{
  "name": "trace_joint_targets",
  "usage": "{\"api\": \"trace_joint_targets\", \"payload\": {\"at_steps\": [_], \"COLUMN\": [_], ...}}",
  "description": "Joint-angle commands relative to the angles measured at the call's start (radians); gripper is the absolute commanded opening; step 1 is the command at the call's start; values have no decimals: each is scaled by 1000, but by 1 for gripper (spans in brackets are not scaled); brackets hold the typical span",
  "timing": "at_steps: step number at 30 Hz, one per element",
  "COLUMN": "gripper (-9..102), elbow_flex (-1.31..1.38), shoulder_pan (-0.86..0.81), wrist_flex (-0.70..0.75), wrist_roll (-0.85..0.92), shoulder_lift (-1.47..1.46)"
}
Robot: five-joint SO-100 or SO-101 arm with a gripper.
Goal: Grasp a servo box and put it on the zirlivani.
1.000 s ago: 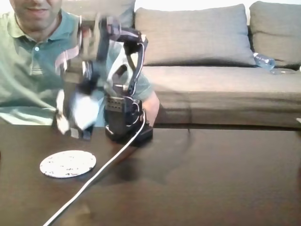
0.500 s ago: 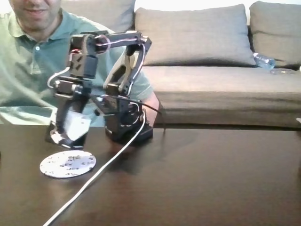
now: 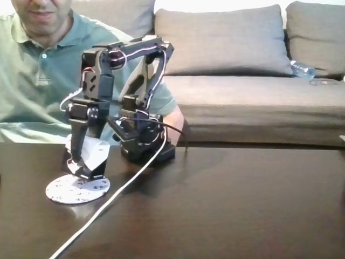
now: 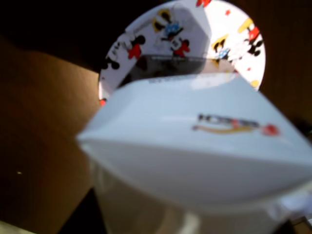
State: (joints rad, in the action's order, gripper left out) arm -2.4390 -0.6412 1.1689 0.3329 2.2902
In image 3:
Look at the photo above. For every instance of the white and black servo box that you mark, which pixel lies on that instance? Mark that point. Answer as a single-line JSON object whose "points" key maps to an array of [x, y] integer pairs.
{"points": [[94, 156]]}

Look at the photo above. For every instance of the person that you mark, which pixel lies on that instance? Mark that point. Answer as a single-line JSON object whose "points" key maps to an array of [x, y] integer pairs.
{"points": [[40, 81]]}

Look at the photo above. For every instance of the round white patterned coaster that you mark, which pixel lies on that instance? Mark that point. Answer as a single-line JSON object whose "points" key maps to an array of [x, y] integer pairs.
{"points": [[67, 193]]}

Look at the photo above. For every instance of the wide grey sofa back cushion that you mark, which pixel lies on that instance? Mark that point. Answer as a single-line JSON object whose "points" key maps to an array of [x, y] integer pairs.
{"points": [[221, 40]]}

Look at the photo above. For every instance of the grey fabric sofa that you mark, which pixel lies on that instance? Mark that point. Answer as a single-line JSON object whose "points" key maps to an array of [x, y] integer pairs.
{"points": [[256, 108]]}

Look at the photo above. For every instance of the clear plastic water bottle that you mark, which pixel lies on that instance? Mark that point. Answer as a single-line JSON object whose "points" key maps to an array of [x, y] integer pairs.
{"points": [[302, 69]]}

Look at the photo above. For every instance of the flat clear plastic object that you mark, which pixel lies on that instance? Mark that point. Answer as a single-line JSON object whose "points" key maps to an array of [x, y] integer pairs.
{"points": [[323, 82]]}

